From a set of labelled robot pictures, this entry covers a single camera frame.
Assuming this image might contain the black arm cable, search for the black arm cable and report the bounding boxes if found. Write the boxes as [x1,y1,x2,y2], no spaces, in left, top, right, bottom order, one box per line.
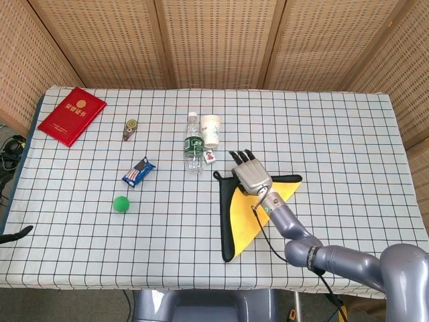
[251,205,348,322]

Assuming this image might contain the white checkered tablecloth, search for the white checkered tablecloth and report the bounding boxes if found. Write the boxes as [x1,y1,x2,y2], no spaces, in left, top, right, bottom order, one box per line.
[0,86,429,300]

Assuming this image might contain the olive correction tape dispenser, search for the olive correction tape dispenser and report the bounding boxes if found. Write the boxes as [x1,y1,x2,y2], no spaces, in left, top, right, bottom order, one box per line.
[121,118,139,142]

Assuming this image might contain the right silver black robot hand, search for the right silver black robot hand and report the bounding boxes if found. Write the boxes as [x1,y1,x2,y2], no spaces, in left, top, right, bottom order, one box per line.
[229,149,273,197]

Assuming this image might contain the red certificate book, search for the red certificate book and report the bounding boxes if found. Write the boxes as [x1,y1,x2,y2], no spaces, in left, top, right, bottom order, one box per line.
[36,87,108,149]

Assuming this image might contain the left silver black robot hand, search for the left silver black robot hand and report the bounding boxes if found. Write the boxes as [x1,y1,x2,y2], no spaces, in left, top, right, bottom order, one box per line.
[0,225,34,245]

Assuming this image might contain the grey robot torso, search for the grey robot torso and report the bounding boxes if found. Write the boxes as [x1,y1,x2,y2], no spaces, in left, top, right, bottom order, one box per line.
[133,288,280,322]

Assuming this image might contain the white paper cup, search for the white paper cup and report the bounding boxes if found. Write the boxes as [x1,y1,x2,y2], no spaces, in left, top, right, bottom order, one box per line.
[200,114,223,150]

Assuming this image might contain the black floor cable bundle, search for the black floor cable bundle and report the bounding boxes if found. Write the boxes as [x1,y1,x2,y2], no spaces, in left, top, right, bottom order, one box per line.
[0,133,28,205]

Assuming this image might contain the yellow black triangular cloth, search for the yellow black triangular cloth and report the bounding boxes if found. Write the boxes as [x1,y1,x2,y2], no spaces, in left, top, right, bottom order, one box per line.
[212,170,303,263]

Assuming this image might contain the blue cookie packet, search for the blue cookie packet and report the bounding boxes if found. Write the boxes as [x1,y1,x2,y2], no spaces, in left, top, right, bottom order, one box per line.
[121,156,157,189]

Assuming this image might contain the clear plastic water bottle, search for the clear plastic water bottle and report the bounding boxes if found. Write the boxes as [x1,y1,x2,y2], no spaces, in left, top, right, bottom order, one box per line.
[183,111,206,174]

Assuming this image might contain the woven bamboo folding screen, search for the woven bamboo folding screen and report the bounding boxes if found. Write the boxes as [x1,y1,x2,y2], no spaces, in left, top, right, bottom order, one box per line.
[0,0,429,235]

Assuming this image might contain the green ball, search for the green ball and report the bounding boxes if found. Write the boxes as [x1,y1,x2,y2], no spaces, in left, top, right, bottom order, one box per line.
[113,195,131,213]

